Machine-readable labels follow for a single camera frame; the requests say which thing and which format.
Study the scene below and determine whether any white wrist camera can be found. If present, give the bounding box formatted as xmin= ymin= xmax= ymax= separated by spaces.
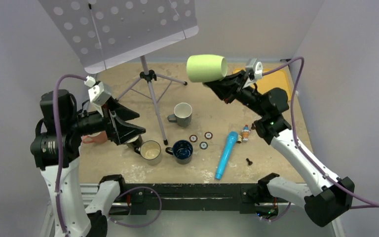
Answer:
xmin=245 ymin=58 xmax=264 ymax=87
xmin=84 ymin=76 xmax=112 ymax=116

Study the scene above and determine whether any round token upper right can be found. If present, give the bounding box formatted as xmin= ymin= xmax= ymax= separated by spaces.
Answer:
xmin=204 ymin=131 xmax=213 ymax=140

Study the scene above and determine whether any light green ceramic mug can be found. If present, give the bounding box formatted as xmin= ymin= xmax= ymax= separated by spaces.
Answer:
xmin=186 ymin=54 xmax=227 ymax=83

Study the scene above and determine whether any black ceramic mug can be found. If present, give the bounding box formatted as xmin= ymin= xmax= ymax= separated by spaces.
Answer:
xmin=125 ymin=135 xmax=143 ymax=149

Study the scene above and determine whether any blue toy microphone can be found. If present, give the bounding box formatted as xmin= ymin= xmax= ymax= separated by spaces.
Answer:
xmin=215 ymin=131 xmax=238 ymax=180

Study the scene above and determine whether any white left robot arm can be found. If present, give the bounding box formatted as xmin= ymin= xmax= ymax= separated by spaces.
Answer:
xmin=30 ymin=89 xmax=146 ymax=237

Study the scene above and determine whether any pink ceramic mug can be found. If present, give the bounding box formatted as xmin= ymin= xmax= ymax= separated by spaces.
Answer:
xmin=82 ymin=131 xmax=108 ymax=144

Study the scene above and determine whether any cream ceramic mug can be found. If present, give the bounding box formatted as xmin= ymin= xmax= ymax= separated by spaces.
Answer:
xmin=134 ymin=140 xmax=162 ymax=165

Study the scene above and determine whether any round token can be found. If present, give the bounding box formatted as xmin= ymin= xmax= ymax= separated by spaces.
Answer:
xmin=204 ymin=131 xmax=213 ymax=140
xmin=189 ymin=135 xmax=198 ymax=143
xmin=199 ymin=141 xmax=208 ymax=150

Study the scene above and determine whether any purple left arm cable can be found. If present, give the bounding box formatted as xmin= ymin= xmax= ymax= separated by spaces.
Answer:
xmin=52 ymin=74 xmax=89 ymax=237

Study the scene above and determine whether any round token left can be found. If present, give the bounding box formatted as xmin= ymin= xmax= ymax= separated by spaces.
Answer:
xmin=189 ymin=135 xmax=198 ymax=143

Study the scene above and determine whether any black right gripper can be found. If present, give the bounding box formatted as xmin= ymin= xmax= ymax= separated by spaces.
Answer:
xmin=205 ymin=70 xmax=267 ymax=118

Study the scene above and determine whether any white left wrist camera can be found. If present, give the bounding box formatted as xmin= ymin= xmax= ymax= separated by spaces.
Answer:
xmin=84 ymin=76 xmax=112 ymax=116

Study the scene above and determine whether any yellow plastic tray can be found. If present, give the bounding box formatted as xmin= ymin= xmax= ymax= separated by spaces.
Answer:
xmin=251 ymin=69 xmax=292 ymax=102

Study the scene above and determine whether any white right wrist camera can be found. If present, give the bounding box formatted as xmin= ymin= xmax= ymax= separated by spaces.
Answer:
xmin=245 ymin=58 xmax=264 ymax=87

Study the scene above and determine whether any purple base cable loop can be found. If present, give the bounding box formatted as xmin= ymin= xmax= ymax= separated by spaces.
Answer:
xmin=106 ymin=187 xmax=163 ymax=229

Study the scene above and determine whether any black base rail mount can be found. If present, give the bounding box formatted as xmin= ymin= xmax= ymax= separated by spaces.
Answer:
xmin=114 ymin=183 xmax=287 ymax=216

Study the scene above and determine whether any white perforated music stand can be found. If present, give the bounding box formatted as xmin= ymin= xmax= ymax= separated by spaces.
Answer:
xmin=39 ymin=0 xmax=199 ymax=146

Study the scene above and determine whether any dark blue ceramic mug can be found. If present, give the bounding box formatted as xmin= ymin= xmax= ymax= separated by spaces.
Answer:
xmin=165 ymin=140 xmax=193 ymax=164

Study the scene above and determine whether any grey ceramic mug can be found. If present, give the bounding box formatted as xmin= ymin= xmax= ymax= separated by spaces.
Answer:
xmin=167 ymin=102 xmax=192 ymax=127

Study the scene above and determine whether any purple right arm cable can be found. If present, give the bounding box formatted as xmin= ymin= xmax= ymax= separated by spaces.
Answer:
xmin=262 ymin=57 xmax=379 ymax=210

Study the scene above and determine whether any small colourful toy figure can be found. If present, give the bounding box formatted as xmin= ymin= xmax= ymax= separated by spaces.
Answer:
xmin=237 ymin=124 xmax=251 ymax=144

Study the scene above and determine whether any round token lower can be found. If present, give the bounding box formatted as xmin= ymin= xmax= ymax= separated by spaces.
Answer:
xmin=199 ymin=141 xmax=208 ymax=150

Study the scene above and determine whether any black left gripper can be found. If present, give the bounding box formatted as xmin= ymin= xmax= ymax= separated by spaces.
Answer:
xmin=68 ymin=94 xmax=145 ymax=143

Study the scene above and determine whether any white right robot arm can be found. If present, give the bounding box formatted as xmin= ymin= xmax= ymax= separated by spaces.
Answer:
xmin=204 ymin=71 xmax=355 ymax=227

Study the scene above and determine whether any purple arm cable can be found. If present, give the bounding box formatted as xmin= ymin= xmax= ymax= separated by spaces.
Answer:
xmin=262 ymin=57 xmax=379 ymax=210
xmin=52 ymin=74 xmax=89 ymax=237

